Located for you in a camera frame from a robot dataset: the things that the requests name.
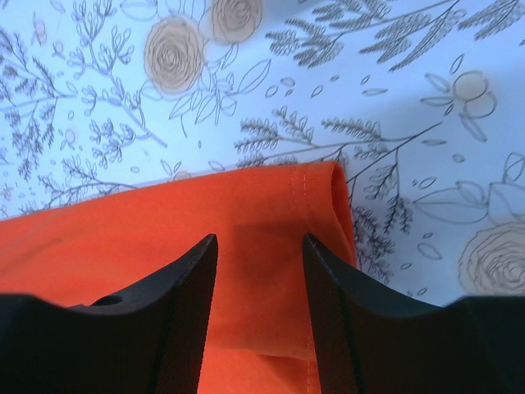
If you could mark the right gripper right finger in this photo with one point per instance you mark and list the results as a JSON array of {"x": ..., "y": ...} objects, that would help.
[{"x": 370, "y": 338}]

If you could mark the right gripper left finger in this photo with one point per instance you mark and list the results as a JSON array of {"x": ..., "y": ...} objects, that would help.
[{"x": 148, "y": 337}]

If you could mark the orange t-shirt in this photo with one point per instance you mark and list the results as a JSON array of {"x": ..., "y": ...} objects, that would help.
[{"x": 259, "y": 334}]

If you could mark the floral patterned table mat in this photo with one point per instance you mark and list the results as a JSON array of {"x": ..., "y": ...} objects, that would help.
[{"x": 421, "y": 103}]

